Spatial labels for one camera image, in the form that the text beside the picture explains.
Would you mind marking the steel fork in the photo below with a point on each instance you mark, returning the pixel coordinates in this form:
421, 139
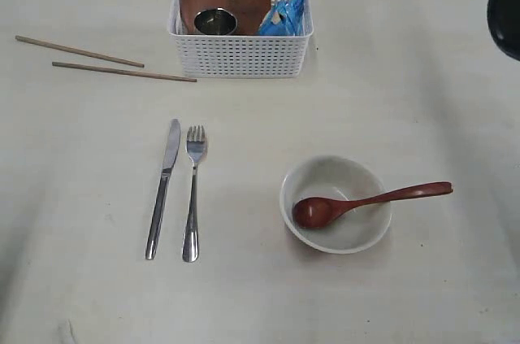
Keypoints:
196, 149

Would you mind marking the brown wooden spoon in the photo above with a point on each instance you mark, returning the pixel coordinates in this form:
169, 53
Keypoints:
318, 212

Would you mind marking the steel table knife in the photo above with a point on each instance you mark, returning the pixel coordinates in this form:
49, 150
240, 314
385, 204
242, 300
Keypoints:
169, 160

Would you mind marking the grey ceramic bowl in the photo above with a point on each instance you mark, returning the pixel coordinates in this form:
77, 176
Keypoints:
331, 176

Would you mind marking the white perforated plastic basket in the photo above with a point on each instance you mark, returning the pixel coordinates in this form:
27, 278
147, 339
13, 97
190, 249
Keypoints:
240, 56

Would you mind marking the steel cup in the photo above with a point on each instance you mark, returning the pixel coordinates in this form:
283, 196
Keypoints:
215, 22

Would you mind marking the blue snack packet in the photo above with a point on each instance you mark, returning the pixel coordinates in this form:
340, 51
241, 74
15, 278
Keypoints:
285, 18

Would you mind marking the wooden chopstick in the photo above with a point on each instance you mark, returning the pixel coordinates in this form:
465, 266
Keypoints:
122, 72
73, 50

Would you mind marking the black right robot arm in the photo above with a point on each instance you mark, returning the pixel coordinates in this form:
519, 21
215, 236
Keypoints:
503, 25

